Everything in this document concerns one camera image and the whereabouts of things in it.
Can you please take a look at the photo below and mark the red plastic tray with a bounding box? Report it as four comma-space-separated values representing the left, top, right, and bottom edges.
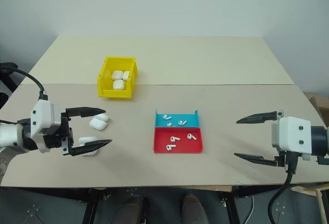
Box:
153, 126, 205, 155

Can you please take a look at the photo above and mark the light wooden frame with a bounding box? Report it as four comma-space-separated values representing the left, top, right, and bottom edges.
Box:
289, 182, 329, 224

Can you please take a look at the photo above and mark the dark rounded brown shape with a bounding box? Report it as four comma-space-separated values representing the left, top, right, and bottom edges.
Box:
181, 194, 209, 224
117, 195, 144, 224

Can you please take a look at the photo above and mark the blue plastic tray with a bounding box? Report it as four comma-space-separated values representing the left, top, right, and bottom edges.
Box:
154, 108, 202, 128

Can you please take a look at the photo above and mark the black equipment stand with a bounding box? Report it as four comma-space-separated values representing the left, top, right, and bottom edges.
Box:
0, 62, 19, 108

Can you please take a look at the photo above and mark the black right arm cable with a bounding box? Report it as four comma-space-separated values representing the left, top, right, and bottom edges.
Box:
267, 154, 299, 224

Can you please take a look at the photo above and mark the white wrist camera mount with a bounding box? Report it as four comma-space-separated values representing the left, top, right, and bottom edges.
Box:
30, 100, 63, 154
271, 116, 313, 161

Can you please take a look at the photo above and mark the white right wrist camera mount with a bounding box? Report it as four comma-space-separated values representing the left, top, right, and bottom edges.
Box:
271, 116, 313, 161

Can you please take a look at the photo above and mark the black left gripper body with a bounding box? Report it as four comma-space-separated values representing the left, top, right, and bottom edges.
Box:
43, 111, 76, 157

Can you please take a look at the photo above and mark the thin white cable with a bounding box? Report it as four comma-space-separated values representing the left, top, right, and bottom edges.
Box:
244, 195, 255, 224

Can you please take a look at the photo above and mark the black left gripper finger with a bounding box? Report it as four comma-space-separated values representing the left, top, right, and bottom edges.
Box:
65, 107, 107, 119
69, 139, 114, 157

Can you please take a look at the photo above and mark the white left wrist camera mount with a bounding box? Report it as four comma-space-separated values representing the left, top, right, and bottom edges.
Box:
30, 100, 63, 154

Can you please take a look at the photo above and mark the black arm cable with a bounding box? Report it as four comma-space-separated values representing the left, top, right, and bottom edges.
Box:
267, 154, 299, 224
0, 64, 49, 103

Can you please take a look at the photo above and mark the yellow plastic bin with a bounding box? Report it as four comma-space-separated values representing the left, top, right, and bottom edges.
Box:
97, 56, 139, 100

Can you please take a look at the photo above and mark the black table leg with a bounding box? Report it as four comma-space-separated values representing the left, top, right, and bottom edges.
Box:
220, 184, 259, 224
81, 187, 109, 224

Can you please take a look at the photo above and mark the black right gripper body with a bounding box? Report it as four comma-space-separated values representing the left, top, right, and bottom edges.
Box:
271, 120, 299, 170

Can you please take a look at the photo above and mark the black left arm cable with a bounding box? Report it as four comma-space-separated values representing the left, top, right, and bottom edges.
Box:
0, 64, 49, 103

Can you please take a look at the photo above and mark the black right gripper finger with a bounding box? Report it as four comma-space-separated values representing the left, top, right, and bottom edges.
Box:
236, 109, 284, 125
233, 152, 280, 168

